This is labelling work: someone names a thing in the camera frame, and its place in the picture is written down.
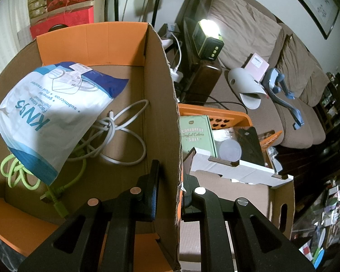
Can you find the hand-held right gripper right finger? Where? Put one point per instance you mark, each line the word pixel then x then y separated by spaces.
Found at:
pixel 191 201

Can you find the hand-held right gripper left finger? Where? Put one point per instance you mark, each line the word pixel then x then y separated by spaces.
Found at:
pixel 152 194

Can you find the orange cardboard box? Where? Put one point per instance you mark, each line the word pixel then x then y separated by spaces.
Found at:
pixel 164 90

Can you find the white blue face mask packet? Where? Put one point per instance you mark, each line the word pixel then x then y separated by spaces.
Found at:
pixel 45 113

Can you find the white cardboard tray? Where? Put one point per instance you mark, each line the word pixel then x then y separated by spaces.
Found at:
pixel 229 170

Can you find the brown cardboard box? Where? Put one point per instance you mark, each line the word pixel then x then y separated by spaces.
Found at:
pixel 243 204

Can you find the clear plastic lid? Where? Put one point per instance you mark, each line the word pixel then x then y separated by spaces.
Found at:
pixel 229 150

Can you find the pale green box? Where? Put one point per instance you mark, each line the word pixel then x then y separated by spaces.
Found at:
pixel 195 136

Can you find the black item in clear pack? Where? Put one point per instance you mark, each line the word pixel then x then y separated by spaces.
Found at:
pixel 252 147

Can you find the orange plastic basket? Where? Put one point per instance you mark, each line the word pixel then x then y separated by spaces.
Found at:
pixel 204 108

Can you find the white power adapter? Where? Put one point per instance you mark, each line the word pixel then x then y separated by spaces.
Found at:
pixel 177 75

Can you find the dark wooden box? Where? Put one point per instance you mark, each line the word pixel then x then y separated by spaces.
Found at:
pixel 204 79

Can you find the brown sofa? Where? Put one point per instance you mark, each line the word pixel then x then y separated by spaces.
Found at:
pixel 294 124

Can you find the grey curved plastic object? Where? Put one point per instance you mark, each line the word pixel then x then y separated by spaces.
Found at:
pixel 243 82

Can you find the pile of assorted clutter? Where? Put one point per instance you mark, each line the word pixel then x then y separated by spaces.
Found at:
pixel 328 218

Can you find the blue handheld tool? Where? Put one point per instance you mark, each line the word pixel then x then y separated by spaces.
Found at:
pixel 272 78

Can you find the pink small box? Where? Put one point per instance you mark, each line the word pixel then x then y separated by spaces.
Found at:
pixel 257 65

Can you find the lit green lantern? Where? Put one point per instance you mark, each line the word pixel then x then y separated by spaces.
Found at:
pixel 206 48

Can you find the grey white patterned blanket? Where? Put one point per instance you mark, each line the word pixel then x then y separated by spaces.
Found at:
pixel 0 256

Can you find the brown sofa cushion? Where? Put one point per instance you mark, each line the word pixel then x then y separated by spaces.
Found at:
pixel 300 62
pixel 243 19

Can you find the dark cabinet shelf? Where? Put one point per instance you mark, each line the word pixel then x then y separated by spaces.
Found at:
pixel 334 96

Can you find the red chocolate gift bag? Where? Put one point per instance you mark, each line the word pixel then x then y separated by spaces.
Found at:
pixel 73 17

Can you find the beige carton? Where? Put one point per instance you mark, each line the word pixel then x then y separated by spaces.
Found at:
pixel 85 4

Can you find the sheer white curtain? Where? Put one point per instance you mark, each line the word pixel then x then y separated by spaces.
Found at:
pixel 0 56

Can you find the beige curtain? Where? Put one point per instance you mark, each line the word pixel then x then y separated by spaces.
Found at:
pixel 17 11

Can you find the framed ink painting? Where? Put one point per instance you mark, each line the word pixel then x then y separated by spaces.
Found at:
pixel 314 2

